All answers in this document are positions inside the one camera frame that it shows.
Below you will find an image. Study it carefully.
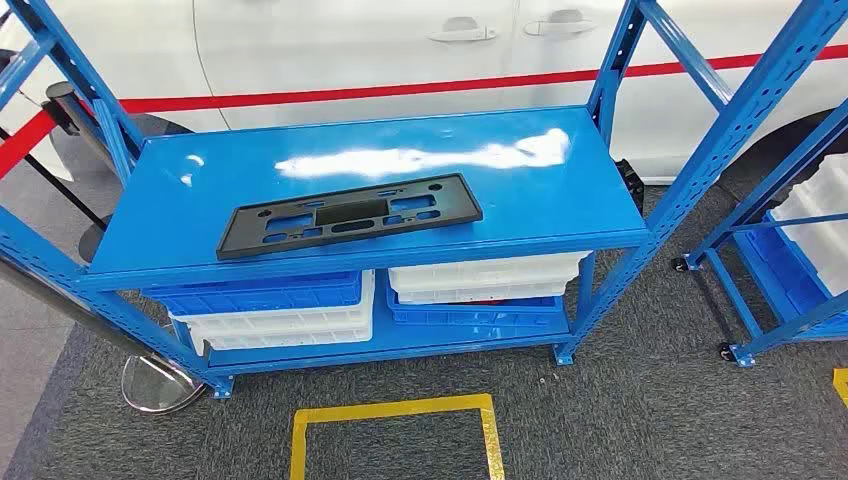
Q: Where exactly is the blue wheeled rack cart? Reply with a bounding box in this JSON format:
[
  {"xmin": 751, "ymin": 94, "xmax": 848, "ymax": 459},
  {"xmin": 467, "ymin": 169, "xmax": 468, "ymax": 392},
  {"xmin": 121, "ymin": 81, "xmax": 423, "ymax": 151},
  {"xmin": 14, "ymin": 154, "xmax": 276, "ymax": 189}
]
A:
[{"xmin": 672, "ymin": 99, "xmax": 848, "ymax": 369}]

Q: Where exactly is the chrome stanchion with round base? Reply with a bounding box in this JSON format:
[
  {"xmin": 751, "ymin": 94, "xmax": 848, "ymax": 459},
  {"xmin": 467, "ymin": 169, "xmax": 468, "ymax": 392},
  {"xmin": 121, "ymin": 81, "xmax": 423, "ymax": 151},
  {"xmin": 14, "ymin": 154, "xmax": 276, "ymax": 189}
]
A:
[{"xmin": 0, "ymin": 254, "xmax": 208, "ymax": 417}]

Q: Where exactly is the white car door handle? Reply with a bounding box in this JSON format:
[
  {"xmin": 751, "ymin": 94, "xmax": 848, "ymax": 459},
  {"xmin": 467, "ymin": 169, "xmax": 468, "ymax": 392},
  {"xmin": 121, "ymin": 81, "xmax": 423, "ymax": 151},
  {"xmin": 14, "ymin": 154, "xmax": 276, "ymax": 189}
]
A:
[
  {"xmin": 429, "ymin": 16, "xmax": 498, "ymax": 44},
  {"xmin": 523, "ymin": 9, "xmax": 598, "ymax": 38}
]

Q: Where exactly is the white car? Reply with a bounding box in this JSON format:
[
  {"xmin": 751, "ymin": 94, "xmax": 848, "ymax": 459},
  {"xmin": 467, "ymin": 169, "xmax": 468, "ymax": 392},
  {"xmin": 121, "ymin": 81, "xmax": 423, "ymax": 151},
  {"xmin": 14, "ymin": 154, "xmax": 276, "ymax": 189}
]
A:
[{"xmin": 0, "ymin": 0, "xmax": 848, "ymax": 187}]

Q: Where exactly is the black stanchion post head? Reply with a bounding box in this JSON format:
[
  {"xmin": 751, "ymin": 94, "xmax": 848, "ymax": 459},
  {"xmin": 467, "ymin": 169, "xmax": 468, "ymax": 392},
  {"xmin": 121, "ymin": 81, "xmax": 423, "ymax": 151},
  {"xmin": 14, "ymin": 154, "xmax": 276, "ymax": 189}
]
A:
[{"xmin": 43, "ymin": 80, "xmax": 86, "ymax": 138}]

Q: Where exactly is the black plastic frame part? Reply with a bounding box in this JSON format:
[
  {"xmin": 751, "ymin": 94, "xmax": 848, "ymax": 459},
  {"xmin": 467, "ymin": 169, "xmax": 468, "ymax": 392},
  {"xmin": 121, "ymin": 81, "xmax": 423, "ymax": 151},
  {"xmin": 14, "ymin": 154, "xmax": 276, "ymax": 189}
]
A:
[{"xmin": 215, "ymin": 173, "xmax": 484, "ymax": 262}]

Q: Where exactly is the short red barrier belt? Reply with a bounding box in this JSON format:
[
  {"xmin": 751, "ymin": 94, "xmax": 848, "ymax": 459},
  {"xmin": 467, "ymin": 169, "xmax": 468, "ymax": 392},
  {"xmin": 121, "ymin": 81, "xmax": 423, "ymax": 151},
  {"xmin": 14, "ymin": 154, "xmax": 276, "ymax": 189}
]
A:
[{"xmin": 0, "ymin": 109, "xmax": 60, "ymax": 180}]

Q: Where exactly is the blue metal shelf rack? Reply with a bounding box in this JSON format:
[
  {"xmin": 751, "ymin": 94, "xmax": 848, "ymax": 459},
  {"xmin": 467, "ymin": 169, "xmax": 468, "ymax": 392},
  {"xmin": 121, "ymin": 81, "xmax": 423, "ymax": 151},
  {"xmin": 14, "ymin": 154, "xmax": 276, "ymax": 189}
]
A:
[{"xmin": 0, "ymin": 0, "xmax": 848, "ymax": 401}]

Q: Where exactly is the blue plastic bin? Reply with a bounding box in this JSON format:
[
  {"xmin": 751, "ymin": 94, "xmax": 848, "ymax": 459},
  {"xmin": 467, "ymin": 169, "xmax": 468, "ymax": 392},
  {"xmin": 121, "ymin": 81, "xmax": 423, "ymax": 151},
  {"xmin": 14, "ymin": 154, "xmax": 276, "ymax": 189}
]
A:
[
  {"xmin": 142, "ymin": 270, "xmax": 364, "ymax": 317},
  {"xmin": 735, "ymin": 211, "xmax": 848, "ymax": 339},
  {"xmin": 386, "ymin": 284, "xmax": 564, "ymax": 327}
]

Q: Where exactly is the long red barrier belt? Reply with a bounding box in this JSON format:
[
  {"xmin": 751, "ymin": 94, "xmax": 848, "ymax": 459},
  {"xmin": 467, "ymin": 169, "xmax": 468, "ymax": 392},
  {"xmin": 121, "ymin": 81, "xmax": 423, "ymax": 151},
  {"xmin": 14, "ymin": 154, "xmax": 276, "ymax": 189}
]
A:
[{"xmin": 119, "ymin": 44, "xmax": 848, "ymax": 115}]

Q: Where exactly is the thin black floor stand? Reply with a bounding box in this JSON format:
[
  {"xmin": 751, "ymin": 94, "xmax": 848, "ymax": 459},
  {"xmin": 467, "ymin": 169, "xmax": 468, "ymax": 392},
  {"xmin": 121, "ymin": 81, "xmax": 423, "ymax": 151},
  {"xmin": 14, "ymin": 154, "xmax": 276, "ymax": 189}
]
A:
[{"xmin": 0, "ymin": 125, "xmax": 112, "ymax": 264}]

